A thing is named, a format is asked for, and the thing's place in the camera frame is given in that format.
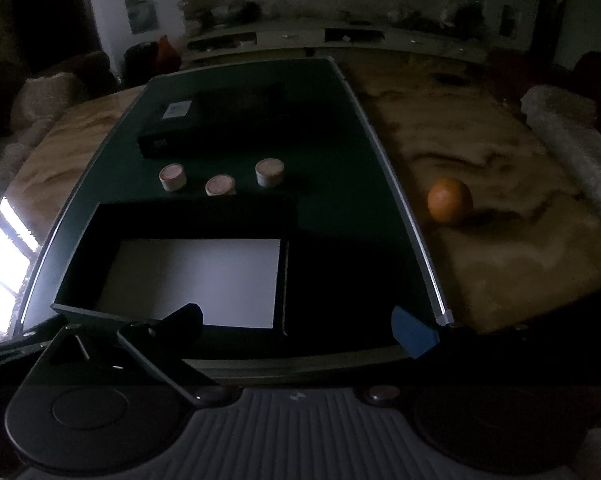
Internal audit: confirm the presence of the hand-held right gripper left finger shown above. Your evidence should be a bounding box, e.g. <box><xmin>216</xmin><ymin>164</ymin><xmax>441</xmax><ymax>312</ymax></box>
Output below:
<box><xmin>25</xmin><ymin>304</ymin><xmax>228</xmax><ymax>407</ymax></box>

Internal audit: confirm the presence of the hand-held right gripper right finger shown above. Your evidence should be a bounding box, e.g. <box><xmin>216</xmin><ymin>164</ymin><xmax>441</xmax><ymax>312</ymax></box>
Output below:
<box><xmin>365</xmin><ymin>306</ymin><xmax>581</xmax><ymax>406</ymax></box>

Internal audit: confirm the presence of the black box white lining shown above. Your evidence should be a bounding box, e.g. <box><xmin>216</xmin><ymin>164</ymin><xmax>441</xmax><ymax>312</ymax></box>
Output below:
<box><xmin>50</xmin><ymin>195</ymin><xmax>298</xmax><ymax>341</ymax></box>

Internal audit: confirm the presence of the small pink-topped white cylinder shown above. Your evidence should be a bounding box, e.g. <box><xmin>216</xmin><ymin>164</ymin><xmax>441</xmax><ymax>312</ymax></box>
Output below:
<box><xmin>159</xmin><ymin>163</ymin><xmax>188</xmax><ymax>193</ymax></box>
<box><xmin>255</xmin><ymin>158</ymin><xmax>285</xmax><ymax>187</ymax></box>
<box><xmin>205</xmin><ymin>174</ymin><xmax>235</xmax><ymax>197</ymax></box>

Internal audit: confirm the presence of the black box with white label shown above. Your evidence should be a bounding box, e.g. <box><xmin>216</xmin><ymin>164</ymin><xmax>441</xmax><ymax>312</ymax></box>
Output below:
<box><xmin>138</xmin><ymin>85</ymin><xmax>291</xmax><ymax>158</ymax></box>

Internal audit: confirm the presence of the orange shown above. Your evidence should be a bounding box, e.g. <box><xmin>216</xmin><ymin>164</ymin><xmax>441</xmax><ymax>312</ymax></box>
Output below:
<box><xmin>427</xmin><ymin>177</ymin><xmax>474</xmax><ymax>226</ymax></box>

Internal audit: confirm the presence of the white fluffy blanket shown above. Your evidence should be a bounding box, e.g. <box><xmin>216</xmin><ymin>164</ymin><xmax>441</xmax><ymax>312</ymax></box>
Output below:
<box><xmin>520</xmin><ymin>85</ymin><xmax>601</xmax><ymax>236</ymax></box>

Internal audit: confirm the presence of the black bin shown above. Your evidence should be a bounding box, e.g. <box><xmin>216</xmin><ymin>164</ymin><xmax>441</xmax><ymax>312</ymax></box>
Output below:
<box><xmin>124</xmin><ymin>42</ymin><xmax>161</xmax><ymax>86</ymax></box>

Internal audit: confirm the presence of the beige fluffy cushion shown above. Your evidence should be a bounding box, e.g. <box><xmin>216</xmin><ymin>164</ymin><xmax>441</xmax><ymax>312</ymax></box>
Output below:
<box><xmin>10</xmin><ymin>72</ymin><xmax>88</xmax><ymax>136</ymax></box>

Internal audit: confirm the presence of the red object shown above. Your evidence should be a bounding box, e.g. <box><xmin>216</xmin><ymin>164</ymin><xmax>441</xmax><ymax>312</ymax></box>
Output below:
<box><xmin>158</xmin><ymin>35</ymin><xmax>184</xmax><ymax>68</ymax></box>

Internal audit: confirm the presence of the dark sofa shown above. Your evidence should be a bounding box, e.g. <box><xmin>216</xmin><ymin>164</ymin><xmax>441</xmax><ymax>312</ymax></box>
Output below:
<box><xmin>0</xmin><ymin>50</ymin><xmax>116</xmax><ymax>161</ymax></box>

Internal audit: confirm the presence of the white low cabinet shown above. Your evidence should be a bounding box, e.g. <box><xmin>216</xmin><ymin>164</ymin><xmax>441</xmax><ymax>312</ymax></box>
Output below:
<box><xmin>183</xmin><ymin>15</ymin><xmax>486</xmax><ymax>63</ymax></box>

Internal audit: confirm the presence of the dark red chair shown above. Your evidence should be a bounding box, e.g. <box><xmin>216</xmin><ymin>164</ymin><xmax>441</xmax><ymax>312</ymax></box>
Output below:
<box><xmin>575</xmin><ymin>50</ymin><xmax>601</xmax><ymax>101</ymax></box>

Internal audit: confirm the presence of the green board with silver frame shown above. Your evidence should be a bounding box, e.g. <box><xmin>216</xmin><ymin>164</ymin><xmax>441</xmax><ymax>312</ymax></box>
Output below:
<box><xmin>18</xmin><ymin>57</ymin><xmax>456</xmax><ymax>386</ymax></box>

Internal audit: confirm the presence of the large wall picture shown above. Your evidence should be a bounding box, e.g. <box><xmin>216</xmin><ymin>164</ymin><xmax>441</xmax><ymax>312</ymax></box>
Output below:
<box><xmin>124</xmin><ymin>0</ymin><xmax>160</xmax><ymax>36</ymax></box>

